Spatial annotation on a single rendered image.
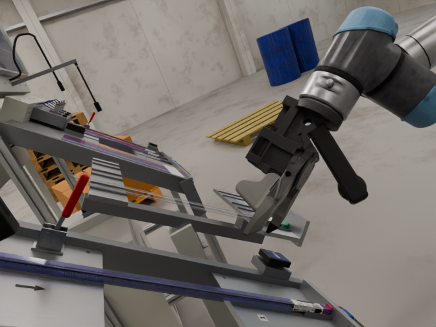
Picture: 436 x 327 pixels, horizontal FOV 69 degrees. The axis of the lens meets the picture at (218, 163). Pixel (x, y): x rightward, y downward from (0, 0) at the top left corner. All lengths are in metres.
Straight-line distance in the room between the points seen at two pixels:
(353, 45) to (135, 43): 8.95
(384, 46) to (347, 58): 0.05
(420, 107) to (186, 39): 9.35
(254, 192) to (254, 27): 10.45
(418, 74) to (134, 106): 8.83
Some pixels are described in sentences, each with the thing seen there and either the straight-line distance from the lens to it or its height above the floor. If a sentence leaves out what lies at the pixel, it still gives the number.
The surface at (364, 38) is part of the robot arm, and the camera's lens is 0.50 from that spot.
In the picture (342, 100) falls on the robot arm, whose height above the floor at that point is 1.06.
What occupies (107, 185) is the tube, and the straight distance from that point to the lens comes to 0.66.
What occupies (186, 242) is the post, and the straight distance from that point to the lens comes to 0.83.
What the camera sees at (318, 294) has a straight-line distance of 0.63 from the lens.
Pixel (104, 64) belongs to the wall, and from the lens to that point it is 9.14.
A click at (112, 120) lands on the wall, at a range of 9.11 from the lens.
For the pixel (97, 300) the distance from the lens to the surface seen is 0.40.
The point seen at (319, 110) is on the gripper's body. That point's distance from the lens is 0.46.
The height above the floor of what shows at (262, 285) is 0.79.
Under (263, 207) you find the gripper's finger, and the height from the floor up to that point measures 0.99.
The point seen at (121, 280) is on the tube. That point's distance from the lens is 0.43.
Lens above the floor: 1.18
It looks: 19 degrees down
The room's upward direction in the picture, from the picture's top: 22 degrees counter-clockwise
